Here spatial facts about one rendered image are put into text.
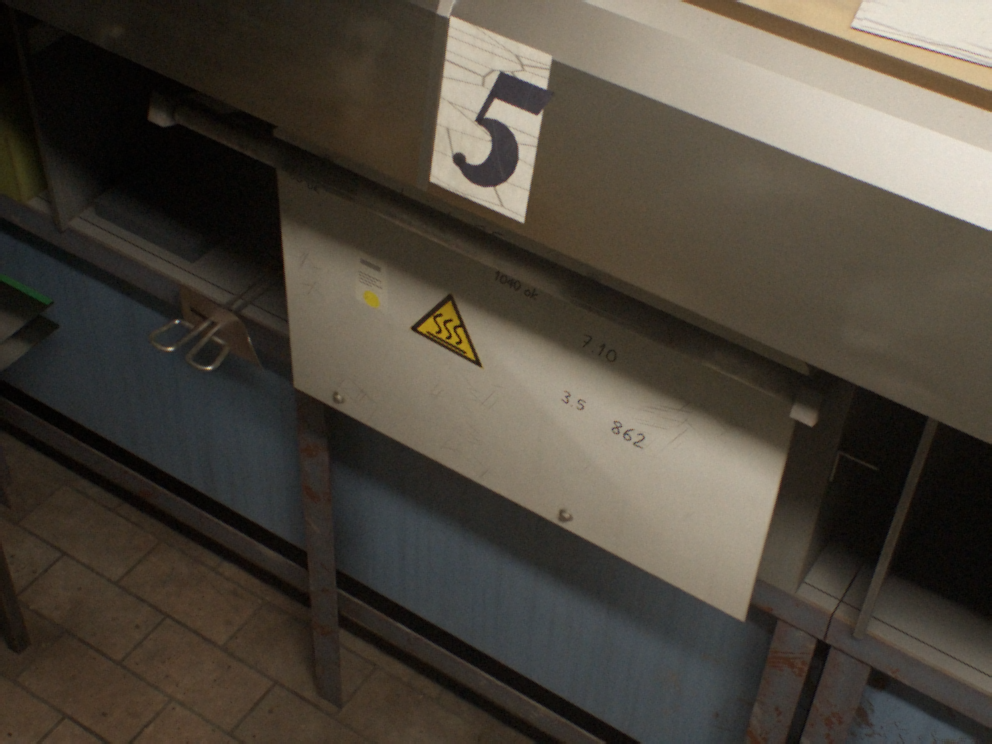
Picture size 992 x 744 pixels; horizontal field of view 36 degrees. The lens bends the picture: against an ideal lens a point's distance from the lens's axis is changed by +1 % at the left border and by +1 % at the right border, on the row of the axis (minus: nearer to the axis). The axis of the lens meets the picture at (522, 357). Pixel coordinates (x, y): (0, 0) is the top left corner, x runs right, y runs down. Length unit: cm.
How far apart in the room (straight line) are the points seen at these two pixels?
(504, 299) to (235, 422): 93
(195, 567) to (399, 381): 123
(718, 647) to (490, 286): 71
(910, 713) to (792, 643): 18
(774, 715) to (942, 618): 28
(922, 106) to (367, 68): 43
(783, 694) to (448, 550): 56
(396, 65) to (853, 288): 39
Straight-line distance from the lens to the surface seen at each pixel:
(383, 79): 119
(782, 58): 105
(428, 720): 265
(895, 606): 180
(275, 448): 234
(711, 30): 106
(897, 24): 101
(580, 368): 151
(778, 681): 192
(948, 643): 179
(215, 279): 211
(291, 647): 274
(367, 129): 121
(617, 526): 164
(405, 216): 136
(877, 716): 198
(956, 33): 100
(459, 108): 115
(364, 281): 163
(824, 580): 180
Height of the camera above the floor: 224
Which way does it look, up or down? 44 degrees down
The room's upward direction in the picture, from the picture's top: 4 degrees clockwise
